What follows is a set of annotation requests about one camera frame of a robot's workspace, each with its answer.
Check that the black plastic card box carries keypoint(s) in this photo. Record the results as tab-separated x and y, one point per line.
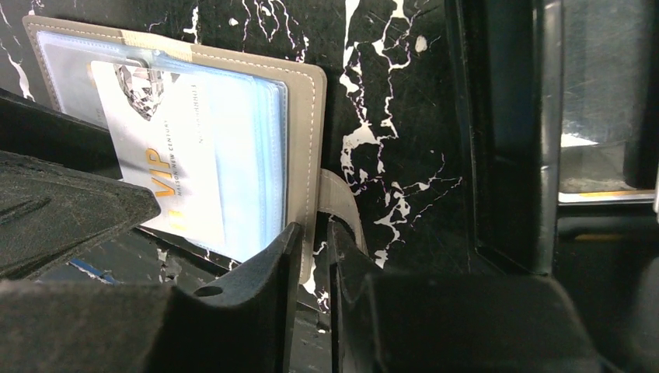
525	73

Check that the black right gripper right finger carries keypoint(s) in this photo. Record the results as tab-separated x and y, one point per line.
383	322

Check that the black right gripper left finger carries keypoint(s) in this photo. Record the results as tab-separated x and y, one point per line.
241	322

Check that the stack of credit cards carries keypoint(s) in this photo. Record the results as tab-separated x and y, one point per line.
604	172

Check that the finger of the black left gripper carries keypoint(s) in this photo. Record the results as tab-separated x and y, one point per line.
28	128
50	213

